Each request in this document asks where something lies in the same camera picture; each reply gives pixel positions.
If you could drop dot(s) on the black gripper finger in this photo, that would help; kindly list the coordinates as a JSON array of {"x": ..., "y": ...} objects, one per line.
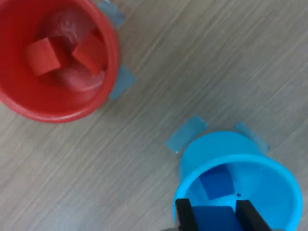
[
  {"x": 250, "y": 216},
  {"x": 186, "y": 214}
]

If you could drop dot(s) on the blue cube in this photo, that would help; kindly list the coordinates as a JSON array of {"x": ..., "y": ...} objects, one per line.
[
  {"x": 216, "y": 185},
  {"x": 214, "y": 219}
]

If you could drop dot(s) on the red cube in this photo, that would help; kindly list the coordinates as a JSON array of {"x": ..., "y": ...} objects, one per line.
[
  {"x": 43, "y": 57},
  {"x": 89, "y": 54}
]

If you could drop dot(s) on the blue plastic cup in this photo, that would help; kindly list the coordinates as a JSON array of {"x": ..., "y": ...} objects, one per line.
[{"x": 276, "y": 192}]

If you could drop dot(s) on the blue tape piece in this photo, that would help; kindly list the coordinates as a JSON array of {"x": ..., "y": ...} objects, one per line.
[
  {"x": 122, "y": 83},
  {"x": 251, "y": 136},
  {"x": 186, "y": 133},
  {"x": 113, "y": 13}
]

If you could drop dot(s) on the red plastic cup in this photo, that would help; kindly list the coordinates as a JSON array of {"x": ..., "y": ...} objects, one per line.
[{"x": 14, "y": 96}]

